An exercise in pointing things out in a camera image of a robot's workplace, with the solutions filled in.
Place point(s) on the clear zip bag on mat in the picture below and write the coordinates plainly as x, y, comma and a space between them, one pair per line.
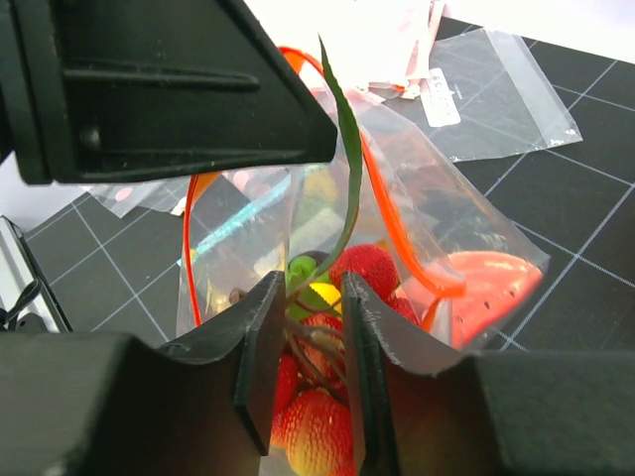
493, 101

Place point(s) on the orange-zipper clear zip bag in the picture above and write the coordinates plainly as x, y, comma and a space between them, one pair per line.
397, 270

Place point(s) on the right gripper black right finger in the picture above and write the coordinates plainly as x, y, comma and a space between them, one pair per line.
419, 407

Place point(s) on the yellow toy bell pepper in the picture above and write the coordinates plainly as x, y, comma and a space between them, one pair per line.
329, 295

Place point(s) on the toy cherry bunch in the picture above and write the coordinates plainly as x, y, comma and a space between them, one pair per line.
312, 420

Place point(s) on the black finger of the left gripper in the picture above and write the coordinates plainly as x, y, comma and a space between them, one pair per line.
129, 91

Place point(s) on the pink-zipper zip bag stack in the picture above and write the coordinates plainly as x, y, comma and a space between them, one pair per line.
367, 42

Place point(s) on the toy watermelon slice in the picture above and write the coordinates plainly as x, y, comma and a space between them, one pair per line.
496, 284

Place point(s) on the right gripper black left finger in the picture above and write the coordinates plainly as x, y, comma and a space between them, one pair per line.
108, 404

